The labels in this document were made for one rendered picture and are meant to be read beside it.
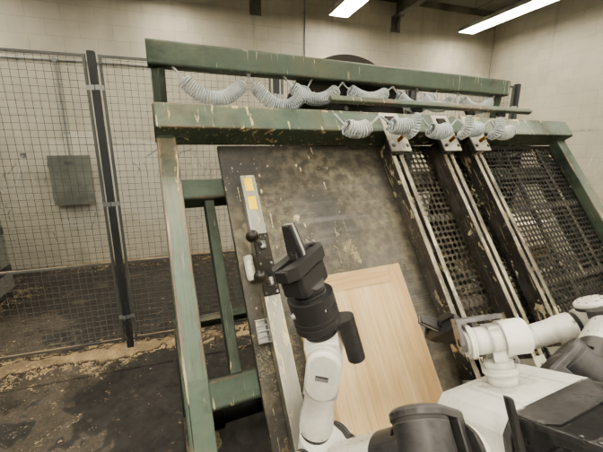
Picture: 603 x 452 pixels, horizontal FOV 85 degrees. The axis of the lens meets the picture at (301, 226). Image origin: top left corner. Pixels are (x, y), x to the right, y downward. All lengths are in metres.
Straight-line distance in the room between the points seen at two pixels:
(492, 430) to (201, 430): 0.64
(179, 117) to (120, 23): 4.79
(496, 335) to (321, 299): 0.34
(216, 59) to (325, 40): 4.77
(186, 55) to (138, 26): 4.29
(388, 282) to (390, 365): 0.27
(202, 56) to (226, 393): 1.31
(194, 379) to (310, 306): 0.47
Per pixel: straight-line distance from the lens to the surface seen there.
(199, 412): 0.97
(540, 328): 1.17
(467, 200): 1.60
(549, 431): 0.64
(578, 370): 0.91
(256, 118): 1.24
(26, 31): 6.13
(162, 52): 1.63
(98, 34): 5.94
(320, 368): 0.64
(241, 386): 1.07
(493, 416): 0.67
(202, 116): 1.20
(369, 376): 1.15
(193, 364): 0.96
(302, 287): 0.57
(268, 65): 1.72
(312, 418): 0.77
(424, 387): 1.26
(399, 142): 1.46
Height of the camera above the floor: 1.77
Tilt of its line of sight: 14 degrees down
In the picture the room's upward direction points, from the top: straight up
